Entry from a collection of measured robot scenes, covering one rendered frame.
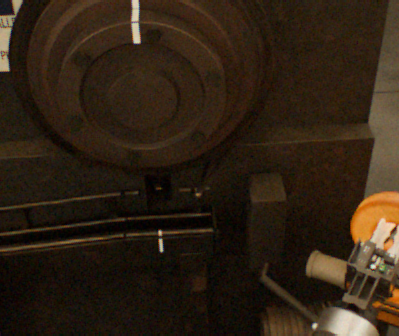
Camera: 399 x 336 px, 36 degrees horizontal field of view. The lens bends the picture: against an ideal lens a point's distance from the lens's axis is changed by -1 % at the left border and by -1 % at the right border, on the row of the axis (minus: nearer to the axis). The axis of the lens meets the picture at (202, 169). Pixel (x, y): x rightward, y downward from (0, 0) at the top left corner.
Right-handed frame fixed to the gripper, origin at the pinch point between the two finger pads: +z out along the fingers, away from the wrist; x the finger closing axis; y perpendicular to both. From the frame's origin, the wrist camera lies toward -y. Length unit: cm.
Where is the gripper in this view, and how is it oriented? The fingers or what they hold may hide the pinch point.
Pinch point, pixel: (397, 225)
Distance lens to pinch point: 109.6
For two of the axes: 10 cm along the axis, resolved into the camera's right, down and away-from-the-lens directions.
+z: 5.0, -7.4, 4.5
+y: -1.9, -6.0, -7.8
